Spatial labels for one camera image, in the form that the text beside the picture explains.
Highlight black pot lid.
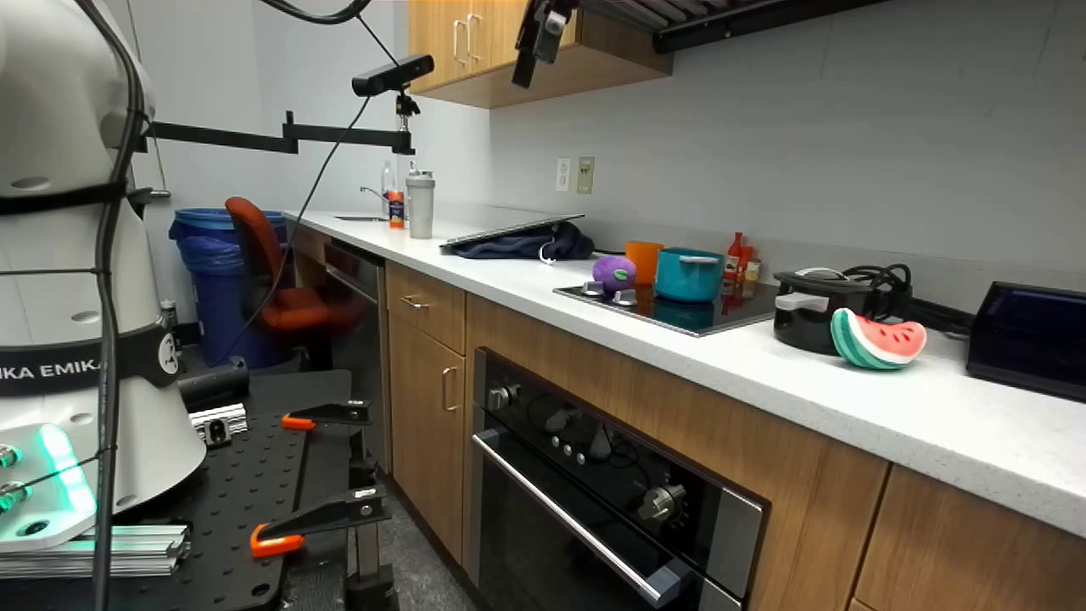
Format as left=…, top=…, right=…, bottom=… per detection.
left=774, top=271, right=874, bottom=300

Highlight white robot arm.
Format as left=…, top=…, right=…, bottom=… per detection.
left=0, top=0, right=203, bottom=556

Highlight blue pot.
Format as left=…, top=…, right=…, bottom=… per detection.
left=655, top=246, right=722, bottom=303

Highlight dark cloth bag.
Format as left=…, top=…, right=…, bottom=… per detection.
left=444, top=219, right=593, bottom=262

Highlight purple plush toy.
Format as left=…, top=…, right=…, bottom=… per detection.
left=585, top=254, right=635, bottom=306

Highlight orange cup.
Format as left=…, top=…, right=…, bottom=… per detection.
left=624, top=241, right=661, bottom=290

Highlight orange soap bottle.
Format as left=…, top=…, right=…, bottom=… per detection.
left=385, top=186, right=409, bottom=231

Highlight red sauce bottle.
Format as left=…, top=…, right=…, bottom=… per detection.
left=722, top=231, right=756, bottom=300

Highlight black built-in oven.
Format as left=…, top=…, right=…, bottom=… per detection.
left=473, top=348, right=772, bottom=611

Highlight red office chair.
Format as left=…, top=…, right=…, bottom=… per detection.
left=224, top=197, right=365, bottom=371

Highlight wooden upper cabinet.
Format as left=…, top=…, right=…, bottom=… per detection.
left=409, top=0, right=673, bottom=109

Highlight steel range hood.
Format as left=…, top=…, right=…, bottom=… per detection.
left=509, top=0, right=885, bottom=88

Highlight blue trash bin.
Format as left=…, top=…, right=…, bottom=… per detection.
left=169, top=207, right=285, bottom=371

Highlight watermelon slice toy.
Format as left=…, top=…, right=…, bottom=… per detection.
left=831, top=310, right=928, bottom=374

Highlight black perforated robot table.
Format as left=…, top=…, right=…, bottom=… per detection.
left=0, top=366, right=393, bottom=611

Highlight wooden lower cabinets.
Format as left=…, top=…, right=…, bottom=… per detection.
left=294, top=231, right=1086, bottom=611

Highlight black toaster appliance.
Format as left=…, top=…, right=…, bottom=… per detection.
left=968, top=281, right=1086, bottom=400

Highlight wall power outlet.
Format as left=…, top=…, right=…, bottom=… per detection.
left=552, top=160, right=573, bottom=194

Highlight orange handled clamp rear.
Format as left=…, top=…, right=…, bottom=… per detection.
left=277, top=400, right=369, bottom=433

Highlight orange handled clamp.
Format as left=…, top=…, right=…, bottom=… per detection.
left=277, top=400, right=369, bottom=433
left=247, top=490, right=387, bottom=560

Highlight black stereo camera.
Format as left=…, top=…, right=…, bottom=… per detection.
left=351, top=53, right=434, bottom=97

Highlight orange handled clamp front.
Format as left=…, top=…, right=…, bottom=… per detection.
left=247, top=490, right=387, bottom=560

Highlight black cable bundle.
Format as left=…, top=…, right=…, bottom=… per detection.
left=841, top=262, right=979, bottom=335

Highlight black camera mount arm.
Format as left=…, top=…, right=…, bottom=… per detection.
left=137, top=116, right=412, bottom=152

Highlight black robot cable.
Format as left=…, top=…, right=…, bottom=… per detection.
left=73, top=0, right=153, bottom=611

